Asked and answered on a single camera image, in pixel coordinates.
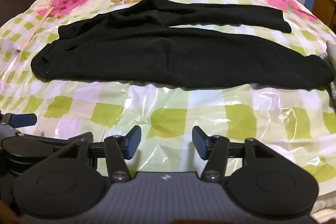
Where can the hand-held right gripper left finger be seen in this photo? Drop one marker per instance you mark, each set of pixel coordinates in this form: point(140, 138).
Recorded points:
point(132, 142)

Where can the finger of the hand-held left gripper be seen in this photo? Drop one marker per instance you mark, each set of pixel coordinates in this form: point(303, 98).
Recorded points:
point(65, 140)
point(25, 120)

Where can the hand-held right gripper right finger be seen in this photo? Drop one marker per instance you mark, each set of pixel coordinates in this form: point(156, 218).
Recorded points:
point(201, 142)

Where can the black pants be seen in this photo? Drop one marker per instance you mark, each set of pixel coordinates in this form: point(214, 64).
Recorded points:
point(168, 56)

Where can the checkered floral printed blanket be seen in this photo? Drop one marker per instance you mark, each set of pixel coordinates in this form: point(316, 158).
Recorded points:
point(183, 113)

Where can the thin wooden stick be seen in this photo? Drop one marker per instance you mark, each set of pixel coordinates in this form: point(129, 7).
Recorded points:
point(39, 26)

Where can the blue foam mat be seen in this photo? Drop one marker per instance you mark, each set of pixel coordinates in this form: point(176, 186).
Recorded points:
point(309, 0)

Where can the wooden headboard shelf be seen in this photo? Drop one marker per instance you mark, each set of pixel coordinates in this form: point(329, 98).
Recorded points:
point(325, 7)

